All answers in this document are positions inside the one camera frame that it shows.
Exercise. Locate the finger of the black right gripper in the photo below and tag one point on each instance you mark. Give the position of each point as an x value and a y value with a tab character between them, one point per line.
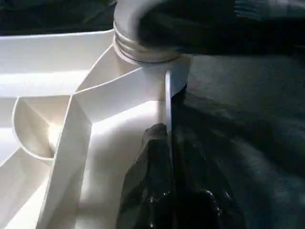
214	28

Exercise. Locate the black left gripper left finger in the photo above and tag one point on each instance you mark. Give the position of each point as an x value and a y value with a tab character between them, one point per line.
147	191

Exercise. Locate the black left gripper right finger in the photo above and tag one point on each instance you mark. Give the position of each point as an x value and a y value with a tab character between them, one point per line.
205	200

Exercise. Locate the white plastic table leg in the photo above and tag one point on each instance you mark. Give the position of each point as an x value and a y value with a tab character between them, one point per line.
125	33

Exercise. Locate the white plastic table top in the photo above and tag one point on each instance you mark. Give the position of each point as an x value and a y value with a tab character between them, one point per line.
47	57

